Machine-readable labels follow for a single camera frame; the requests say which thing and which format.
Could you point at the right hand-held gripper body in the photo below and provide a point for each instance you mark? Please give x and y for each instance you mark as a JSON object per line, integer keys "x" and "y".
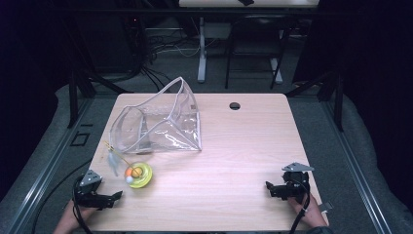
{"x": 295, "y": 185}

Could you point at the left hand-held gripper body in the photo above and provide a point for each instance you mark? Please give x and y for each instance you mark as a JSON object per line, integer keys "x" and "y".
{"x": 87, "y": 195}

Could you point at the yellow-green cat toy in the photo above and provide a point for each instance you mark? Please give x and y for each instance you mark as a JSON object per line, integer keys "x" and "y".
{"x": 141, "y": 177}

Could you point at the clear plastic bag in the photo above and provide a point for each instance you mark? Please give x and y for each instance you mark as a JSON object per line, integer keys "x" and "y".
{"x": 168, "y": 126}

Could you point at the person's left hand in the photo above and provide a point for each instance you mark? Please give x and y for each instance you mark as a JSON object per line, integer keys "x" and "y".
{"x": 76, "y": 216}

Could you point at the person's right hand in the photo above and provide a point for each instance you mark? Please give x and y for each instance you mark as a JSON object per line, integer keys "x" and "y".
{"x": 308, "y": 213}

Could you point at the dark computer tower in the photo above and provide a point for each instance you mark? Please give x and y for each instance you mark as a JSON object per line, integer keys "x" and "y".
{"x": 134, "y": 42}

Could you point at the black chair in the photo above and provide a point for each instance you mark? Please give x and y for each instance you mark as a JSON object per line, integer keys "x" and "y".
{"x": 256, "y": 32}

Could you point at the white desk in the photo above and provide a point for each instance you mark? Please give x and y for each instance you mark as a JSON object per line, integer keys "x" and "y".
{"x": 202, "y": 48}

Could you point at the dark object on white desk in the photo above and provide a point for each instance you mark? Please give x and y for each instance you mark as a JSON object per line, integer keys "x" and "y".
{"x": 245, "y": 2}

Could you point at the aluminium floor rail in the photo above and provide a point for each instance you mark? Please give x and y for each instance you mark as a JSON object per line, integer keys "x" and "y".
{"x": 48, "y": 165}
{"x": 357, "y": 169}

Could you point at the black metal frame stand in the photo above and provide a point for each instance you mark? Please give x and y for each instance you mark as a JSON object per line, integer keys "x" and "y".
{"x": 76, "y": 97}
{"x": 337, "y": 100}

